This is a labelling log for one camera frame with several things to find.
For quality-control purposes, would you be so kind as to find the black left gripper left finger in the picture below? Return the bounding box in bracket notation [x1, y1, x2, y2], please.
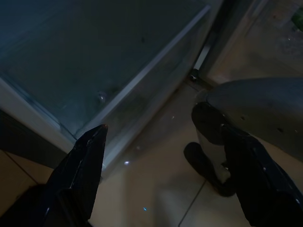
[46, 124, 109, 220]

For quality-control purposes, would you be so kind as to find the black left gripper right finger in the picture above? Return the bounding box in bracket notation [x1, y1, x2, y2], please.
[220, 124, 303, 227]

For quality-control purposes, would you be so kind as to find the stainless steel fridge body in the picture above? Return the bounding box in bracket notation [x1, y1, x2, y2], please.
[0, 0, 225, 187]

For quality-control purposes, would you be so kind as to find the clear fridge crisper drawer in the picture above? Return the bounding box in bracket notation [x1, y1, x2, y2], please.
[0, 0, 212, 171]

